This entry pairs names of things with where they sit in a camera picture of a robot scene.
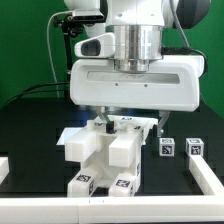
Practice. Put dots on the white chair seat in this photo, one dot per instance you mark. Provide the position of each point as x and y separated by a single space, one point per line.
110 166

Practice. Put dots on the white chair back frame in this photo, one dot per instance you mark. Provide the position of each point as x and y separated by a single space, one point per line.
81 146

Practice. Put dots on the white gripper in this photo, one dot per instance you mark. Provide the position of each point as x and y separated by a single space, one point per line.
170 84

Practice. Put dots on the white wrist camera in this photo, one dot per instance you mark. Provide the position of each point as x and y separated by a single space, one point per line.
102 46

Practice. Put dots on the grey camera on stand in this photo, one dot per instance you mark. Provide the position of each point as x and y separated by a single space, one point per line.
88 15

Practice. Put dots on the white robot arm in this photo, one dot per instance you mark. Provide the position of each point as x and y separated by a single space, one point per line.
123 63

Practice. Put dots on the white U-shaped fixture wall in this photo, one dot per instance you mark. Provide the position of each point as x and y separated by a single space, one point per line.
209 206

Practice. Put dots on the white tag sheet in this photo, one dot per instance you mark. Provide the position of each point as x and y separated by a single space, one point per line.
66 134

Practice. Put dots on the black camera stand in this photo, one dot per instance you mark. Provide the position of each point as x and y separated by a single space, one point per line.
71 28

